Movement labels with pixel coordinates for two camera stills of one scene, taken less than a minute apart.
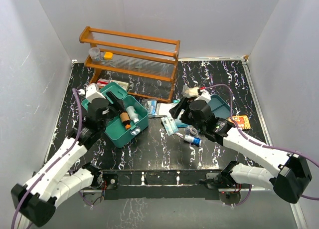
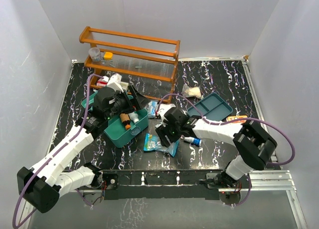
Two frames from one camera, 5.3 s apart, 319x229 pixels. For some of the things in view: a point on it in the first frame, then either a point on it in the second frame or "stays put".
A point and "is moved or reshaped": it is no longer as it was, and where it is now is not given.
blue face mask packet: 170,125 is moved or reshaped
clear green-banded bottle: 132,114 stays put
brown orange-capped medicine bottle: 125,119 stays put
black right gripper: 181,107 → 162,130
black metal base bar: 147,184 stays put
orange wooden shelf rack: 146,64 stays put
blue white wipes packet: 180,123 is moved or reshaped
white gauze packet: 163,109 stays put
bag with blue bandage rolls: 151,106 stays put
